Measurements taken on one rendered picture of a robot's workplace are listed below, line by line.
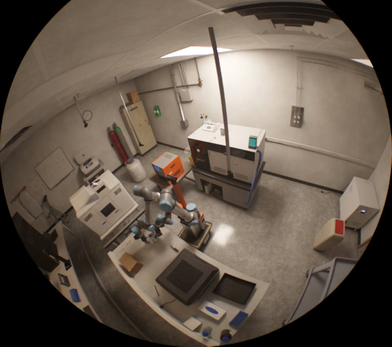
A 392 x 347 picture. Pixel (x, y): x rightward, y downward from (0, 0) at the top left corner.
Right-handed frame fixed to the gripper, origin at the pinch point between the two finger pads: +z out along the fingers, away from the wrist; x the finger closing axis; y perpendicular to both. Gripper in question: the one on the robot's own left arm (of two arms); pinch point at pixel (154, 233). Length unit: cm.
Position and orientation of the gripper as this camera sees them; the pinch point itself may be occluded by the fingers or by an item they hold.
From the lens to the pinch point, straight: 178.3
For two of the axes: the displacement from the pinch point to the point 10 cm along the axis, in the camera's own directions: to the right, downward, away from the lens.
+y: -7.4, -1.8, -6.4
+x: 5.5, 3.8, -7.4
